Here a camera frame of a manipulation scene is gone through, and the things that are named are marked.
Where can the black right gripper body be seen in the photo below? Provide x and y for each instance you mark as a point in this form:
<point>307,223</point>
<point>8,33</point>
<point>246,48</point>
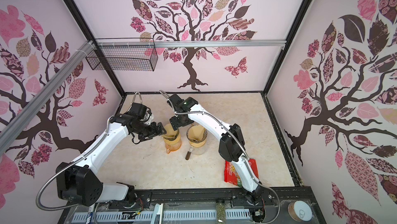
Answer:
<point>178,122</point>

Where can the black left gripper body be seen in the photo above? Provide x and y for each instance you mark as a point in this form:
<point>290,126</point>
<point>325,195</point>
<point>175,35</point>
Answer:
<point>145,130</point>

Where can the brown paper coffee filter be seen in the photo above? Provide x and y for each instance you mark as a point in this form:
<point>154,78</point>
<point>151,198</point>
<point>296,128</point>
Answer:
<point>197,133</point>

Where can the clear glass dripper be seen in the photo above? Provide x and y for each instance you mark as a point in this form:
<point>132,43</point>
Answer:
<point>196,135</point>

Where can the wooden ring dripper holder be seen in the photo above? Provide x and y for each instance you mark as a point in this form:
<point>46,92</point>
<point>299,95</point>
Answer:
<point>197,144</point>

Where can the green glass dripper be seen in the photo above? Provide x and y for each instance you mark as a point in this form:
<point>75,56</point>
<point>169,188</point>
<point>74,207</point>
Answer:
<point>172,135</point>

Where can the orange glass pitcher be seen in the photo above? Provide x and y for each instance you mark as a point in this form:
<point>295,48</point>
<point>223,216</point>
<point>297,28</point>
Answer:
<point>172,146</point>

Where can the clear glass server jug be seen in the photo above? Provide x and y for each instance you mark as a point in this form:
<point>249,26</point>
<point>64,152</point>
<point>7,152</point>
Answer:
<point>197,151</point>

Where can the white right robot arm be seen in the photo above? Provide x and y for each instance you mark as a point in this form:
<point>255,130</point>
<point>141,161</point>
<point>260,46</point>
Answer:
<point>230,137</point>

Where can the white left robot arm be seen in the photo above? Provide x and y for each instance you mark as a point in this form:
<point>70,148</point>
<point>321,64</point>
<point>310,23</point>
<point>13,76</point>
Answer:
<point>77,182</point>

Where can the red candy bag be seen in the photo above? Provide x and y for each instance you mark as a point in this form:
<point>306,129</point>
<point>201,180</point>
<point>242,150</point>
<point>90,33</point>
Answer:
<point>231,176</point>

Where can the round white brown device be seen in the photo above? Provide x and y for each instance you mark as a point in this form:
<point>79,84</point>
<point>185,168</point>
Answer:
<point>300,211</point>

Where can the black wire basket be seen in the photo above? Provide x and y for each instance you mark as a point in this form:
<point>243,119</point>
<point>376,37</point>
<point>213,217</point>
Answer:
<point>137,55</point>

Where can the aluminium rail back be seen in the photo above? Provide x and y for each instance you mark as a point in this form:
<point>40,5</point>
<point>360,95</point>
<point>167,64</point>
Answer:
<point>189,44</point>

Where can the aluminium rail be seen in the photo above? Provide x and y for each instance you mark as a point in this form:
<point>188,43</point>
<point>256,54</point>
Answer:
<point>21,121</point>
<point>189,44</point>

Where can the aluminium rail left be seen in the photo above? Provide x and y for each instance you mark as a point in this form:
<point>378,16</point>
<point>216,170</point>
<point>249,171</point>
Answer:
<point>21,121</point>

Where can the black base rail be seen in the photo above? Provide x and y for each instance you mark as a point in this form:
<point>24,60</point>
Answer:
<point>197,206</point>

